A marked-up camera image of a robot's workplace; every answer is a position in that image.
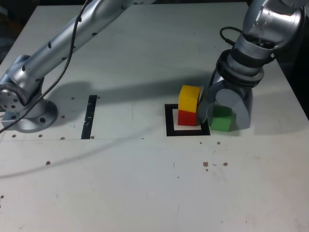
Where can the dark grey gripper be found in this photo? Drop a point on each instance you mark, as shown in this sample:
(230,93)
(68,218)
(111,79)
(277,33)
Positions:
(231,85)

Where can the red cube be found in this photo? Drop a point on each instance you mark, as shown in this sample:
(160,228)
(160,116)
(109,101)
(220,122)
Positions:
(187,118)

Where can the yellow cube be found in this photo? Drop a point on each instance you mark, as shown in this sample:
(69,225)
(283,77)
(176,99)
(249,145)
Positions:
(188,99)

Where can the black tape strip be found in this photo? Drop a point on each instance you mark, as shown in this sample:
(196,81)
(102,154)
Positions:
(88,120)

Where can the black tape square outline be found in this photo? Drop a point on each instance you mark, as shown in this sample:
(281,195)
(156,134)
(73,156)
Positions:
(169,125)

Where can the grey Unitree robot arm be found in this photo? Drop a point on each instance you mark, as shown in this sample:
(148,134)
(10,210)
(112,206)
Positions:
(48,55)

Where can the green cube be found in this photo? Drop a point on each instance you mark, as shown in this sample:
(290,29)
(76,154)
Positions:
(220,123)

